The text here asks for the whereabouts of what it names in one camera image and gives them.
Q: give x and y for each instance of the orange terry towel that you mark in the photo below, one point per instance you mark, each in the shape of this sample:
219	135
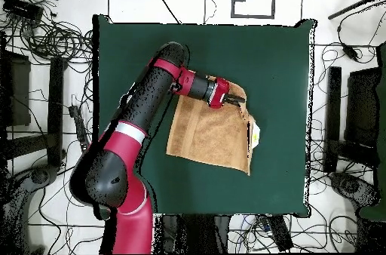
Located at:
211	137

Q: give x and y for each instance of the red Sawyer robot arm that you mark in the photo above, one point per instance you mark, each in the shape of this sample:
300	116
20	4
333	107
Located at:
144	95

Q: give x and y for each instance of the black flat bar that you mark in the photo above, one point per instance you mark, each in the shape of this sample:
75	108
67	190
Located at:
55	110
333	116

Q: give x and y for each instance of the dark green table cloth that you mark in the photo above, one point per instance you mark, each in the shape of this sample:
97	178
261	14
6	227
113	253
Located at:
271	71

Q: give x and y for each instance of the black power adapter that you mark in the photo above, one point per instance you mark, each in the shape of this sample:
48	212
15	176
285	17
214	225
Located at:
350	52

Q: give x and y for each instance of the black panel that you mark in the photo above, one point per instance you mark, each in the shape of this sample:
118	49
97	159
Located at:
362	107
18	92

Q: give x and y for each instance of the black power strip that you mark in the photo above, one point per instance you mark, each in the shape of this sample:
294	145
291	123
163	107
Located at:
280	234
79	125

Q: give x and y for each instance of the grey chair base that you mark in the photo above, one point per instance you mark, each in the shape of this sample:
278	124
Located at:
352	187
33	179

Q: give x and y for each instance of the black rod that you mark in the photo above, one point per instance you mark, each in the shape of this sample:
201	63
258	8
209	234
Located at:
355	6

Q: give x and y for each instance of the black rectangular box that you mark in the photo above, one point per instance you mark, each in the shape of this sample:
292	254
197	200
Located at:
22	9

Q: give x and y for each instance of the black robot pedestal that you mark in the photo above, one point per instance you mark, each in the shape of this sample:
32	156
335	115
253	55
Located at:
193	234

